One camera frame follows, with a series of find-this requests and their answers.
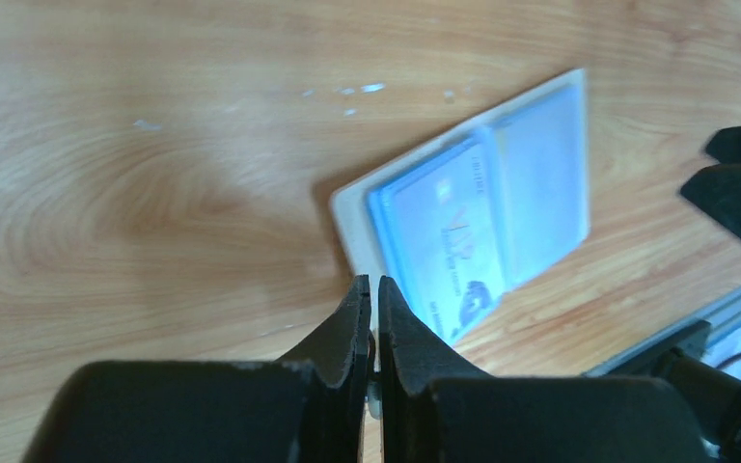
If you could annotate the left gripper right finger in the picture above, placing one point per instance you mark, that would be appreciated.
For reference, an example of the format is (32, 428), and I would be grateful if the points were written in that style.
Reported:
(439, 407)

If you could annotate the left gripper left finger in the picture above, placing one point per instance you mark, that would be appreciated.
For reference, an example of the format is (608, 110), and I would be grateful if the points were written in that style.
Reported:
(305, 406)

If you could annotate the beige card holder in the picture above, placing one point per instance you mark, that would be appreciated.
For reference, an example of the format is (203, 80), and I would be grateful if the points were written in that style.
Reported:
(538, 144)

